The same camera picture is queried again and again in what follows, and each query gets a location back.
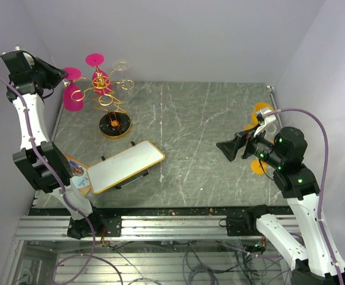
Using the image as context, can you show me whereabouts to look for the gold wire glass rack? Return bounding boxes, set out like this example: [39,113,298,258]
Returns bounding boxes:
[83,73,132,140]

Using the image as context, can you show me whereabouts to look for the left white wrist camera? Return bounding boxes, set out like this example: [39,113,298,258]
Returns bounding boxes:
[14,45,35,65]

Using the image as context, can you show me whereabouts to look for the illustrated picture book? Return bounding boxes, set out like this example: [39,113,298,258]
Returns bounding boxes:
[65,155,91,197]

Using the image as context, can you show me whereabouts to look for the white gold-framed tray stand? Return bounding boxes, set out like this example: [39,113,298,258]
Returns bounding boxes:
[87,140,166,195]

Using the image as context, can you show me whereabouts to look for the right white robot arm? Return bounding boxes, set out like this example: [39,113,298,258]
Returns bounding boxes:
[216,127,345,284]

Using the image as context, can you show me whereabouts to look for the magenta wine glass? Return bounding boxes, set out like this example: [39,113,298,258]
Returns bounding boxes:
[63,67,84,112]
[86,53,111,96]

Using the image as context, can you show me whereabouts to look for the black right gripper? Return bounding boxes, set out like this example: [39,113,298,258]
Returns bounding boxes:
[216,123,285,169]

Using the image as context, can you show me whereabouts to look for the clear wine glass front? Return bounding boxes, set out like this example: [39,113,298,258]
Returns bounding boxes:
[264,123,277,142]

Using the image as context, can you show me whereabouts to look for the yellow wine glass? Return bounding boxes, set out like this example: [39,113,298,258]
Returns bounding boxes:
[244,102,274,131]
[251,159,268,175]

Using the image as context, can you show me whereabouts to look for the magenta wine glass front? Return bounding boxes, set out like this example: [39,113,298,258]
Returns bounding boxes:
[63,67,84,112]

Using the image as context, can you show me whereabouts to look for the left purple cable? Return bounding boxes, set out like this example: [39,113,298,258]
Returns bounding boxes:
[0,55,124,285]

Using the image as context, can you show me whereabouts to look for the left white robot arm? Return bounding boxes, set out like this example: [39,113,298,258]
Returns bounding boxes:
[2,50,104,239]

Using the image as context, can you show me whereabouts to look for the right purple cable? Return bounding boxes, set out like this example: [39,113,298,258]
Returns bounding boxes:
[267,108,345,285]

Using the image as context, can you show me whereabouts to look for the purple cable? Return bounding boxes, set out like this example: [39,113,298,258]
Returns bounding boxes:
[267,108,345,285]
[0,55,124,285]

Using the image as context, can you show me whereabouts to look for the clear wine glass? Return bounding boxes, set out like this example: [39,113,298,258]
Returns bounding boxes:
[264,123,277,142]
[113,60,135,92]

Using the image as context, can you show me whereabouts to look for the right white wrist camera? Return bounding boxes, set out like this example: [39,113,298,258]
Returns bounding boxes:
[254,108,280,137]

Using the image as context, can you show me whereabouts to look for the yellow wine glass front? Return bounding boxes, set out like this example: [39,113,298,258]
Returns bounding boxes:
[244,102,274,131]

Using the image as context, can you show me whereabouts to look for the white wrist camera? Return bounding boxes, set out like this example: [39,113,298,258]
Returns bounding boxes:
[254,108,280,137]
[14,45,35,65]

